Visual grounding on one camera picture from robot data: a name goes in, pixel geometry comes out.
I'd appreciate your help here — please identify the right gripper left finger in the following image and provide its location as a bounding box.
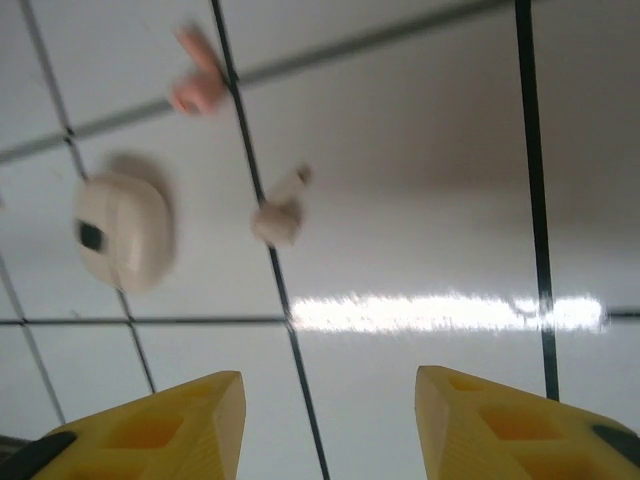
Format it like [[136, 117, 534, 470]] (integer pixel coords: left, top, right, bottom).
[[17, 369, 247, 480]]

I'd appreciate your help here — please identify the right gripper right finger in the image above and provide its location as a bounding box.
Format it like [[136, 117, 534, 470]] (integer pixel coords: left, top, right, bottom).
[[416, 364, 640, 480]]

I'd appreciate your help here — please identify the beige earbud charging case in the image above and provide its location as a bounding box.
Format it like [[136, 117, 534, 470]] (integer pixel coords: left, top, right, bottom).
[[72, 154, 181, 294]]

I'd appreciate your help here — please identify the beige wireless earbud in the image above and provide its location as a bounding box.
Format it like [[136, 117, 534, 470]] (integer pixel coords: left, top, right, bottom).
[[249, 162, 314, 247]]

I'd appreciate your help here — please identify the pink wireless earbud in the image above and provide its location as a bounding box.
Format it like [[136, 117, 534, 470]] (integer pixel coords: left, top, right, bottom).
[[167, 22, 226, 117]]

